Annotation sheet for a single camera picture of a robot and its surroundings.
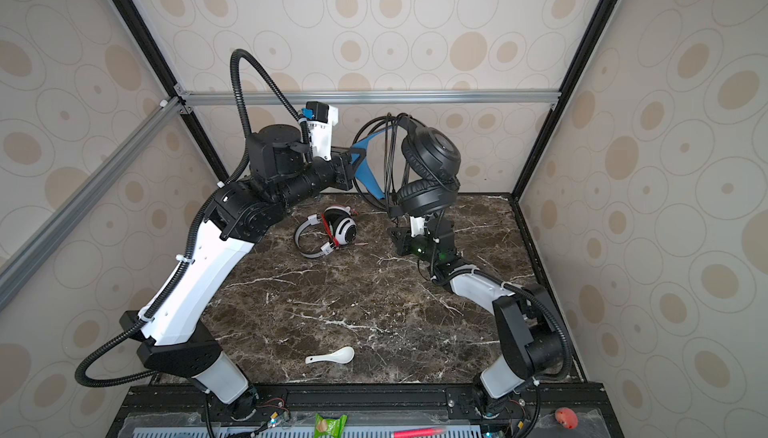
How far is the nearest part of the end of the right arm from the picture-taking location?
Answer: 2.23ft

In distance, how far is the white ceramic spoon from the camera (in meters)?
0.81

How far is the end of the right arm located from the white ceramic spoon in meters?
0.31
